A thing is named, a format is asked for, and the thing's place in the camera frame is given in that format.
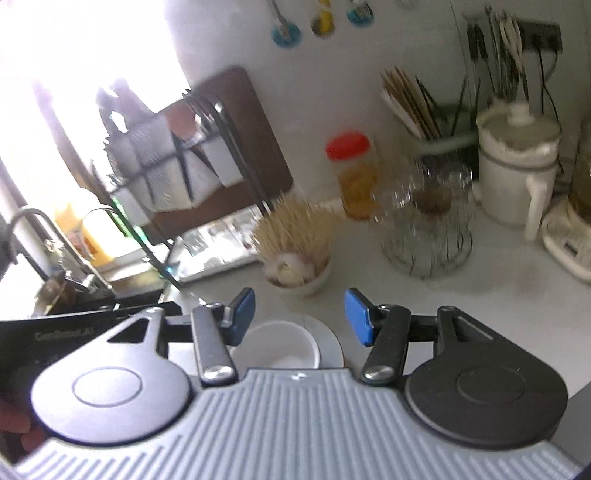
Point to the yellow detergent bottle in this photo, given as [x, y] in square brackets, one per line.
[90, 235]

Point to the brown cutting board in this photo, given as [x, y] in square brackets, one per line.
[258, 138]

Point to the black wall power strip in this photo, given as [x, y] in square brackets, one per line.
[540, 37]

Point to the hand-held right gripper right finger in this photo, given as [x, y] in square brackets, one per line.
[359, 318]

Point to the brown rack knob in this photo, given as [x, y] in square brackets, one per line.
[431, 201]

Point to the clear glass tumbler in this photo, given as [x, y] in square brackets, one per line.
[197, 242]
[245, 229]
[222, 236]

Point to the black dish rack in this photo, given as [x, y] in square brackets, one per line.
[184, 152]

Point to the white electric cooking pot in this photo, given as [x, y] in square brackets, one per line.
[508, 175]

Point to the yellow suction hook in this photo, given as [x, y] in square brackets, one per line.
[322, 24]

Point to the grey kitchen faucet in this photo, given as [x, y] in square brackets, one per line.
[27, 214]

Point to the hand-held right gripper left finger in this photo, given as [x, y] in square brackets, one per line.
[242, 318]

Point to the black hanging tools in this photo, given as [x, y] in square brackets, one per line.
[475, 44]

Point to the cream kettle base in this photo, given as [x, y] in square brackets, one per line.
[568, 240]

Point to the white bowl holding garlic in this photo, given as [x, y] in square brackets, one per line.
[316, 284]

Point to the set of upturned glass cups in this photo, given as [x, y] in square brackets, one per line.
[397, 203]

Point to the knives in rack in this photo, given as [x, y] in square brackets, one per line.
[124, 101]

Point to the white plastic bowl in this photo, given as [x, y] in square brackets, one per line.
[277, 341]

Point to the blue suction hook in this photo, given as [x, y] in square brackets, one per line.
[358, 16]
[286, 36]

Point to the bundle of wooden chopsticks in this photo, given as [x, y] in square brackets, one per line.
[411, 101]

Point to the person's left hand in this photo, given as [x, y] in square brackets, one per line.
[21, 424]

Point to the garlic bulb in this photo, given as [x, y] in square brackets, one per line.
[291, 270]

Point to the stainless steel bowl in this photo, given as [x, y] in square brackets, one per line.
[60, 293]

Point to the red lid plastic jar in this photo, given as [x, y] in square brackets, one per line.
[353, 175]

